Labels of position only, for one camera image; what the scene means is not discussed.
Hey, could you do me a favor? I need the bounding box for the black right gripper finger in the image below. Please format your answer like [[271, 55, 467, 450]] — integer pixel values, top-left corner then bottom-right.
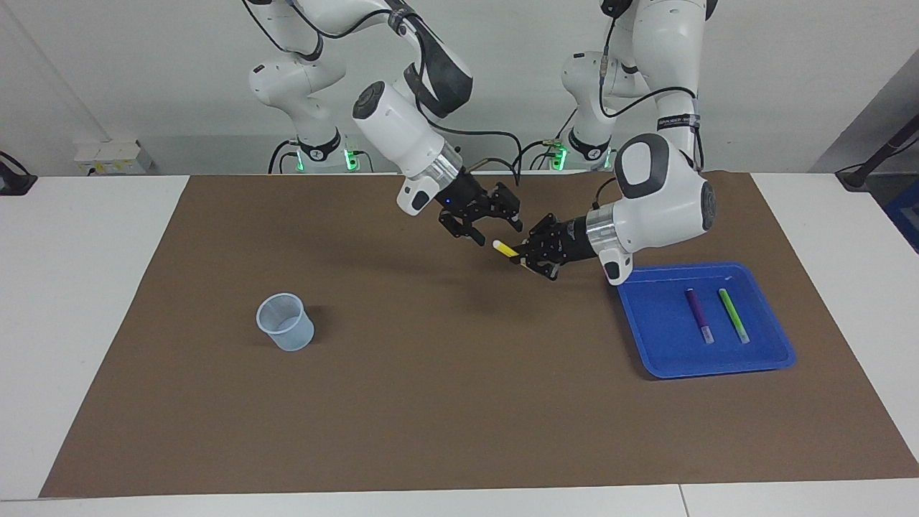
[[492, 182, 523, 232], [439, 212, 485, 246]]

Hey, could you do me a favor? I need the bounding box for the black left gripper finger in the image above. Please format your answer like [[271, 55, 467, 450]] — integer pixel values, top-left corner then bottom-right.
[[511, 251, 561, 282], [528, 213, 562, 248]]

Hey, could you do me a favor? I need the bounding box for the yellow pen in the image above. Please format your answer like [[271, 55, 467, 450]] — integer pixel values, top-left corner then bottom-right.
[[493, 240, 532, 274]]

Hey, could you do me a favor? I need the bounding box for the purple pen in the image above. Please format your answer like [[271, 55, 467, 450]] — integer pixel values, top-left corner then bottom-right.
[[684, 289, 715, 344]]

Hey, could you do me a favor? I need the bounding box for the green pen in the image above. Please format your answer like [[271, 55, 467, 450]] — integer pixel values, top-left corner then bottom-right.
[[719, 289, 751, 344]]

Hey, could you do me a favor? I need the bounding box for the blue plastic tray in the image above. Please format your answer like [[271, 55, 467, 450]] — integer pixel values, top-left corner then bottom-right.
[[616, 262, 796, 379]]

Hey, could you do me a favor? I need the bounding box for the brown paper mat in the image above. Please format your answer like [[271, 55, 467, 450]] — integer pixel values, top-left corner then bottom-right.
[[39, 171, 919, 498]]

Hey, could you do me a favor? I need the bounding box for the translucent plastic cup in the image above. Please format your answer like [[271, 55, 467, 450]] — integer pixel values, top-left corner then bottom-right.
[[256, 293, 315, 353]]

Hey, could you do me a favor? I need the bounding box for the black stand pole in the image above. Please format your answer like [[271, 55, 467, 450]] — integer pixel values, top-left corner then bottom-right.
[[836, 115, 919, 191]]

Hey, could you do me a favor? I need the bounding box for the blue crate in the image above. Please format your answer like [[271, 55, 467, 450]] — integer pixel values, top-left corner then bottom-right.
[[885, 180, 919, 253]]

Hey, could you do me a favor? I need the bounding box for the black base cable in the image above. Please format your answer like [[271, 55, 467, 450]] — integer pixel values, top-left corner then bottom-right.
[[269, 140, 302, 174], [511, 108, 575, 171]]

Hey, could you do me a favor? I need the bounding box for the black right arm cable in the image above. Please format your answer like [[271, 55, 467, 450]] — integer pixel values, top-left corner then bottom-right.
[[388, 0, 521, 186]]

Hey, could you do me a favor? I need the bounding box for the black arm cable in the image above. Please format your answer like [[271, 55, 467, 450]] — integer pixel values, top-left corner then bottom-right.
[[596, 0, 704, 216], [388, 0, 521, 186]]

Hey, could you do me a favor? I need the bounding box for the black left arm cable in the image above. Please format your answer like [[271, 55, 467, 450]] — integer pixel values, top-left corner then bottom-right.
[[596, 0, 704, 216]]

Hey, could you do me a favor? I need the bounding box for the white wall socket box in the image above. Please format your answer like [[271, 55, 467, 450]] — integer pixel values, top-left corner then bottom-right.
[[74, 140, 155, 175]]

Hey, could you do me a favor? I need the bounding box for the black clamp mount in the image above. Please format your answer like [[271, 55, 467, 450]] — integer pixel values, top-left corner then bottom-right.
[[0, 151, 38, 196]]

